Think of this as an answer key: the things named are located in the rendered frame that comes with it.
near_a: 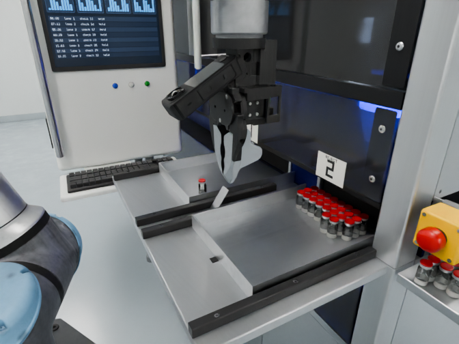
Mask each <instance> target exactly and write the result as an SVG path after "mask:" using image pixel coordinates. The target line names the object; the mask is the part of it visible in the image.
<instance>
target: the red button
mask: <svg viewBox="0 0 459 344"><path fill-rule="evenodd" d="M416 241H417V243H418V245H419V247H420V248H421V249H422V250H424V251H426V252H429V253H437V252H439V251H440V250H443V249H444V248H445V245H446V239H445V236H444V235H443V233H442V232H441V231H439V230H438V229H437V228H435V227H426V228H423V229H421V230H419V231H418V233H417V237H416Z"/></svg>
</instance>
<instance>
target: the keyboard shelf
mask: <svg viewBox="0 0 459 344"><path fill-rule="evenodd" d="M126 163H130V164H131V161H129V160H127V161H122V162H114V163H110V164H102V165H97V166H92V167H85V168H84V169H85V170H86V172H87V170H89V169H91V170H92V169H98V168H102V167H103V168H104V167H110V166H115V165H121V164H125V165H126ZM68 175H69V174H68ZM66 176H67V175H62V176H60V178H59V181H60V197H61V202H68V201H74V200H78V199H84V198H88V197H95V196H98V195H105V194H109V193H112V192H117V189H116V187H115V185H112V186H105V187H101V188H94V189H90V190H84V191H79V192H73V193H68V189H67V181H66Z"/></svg>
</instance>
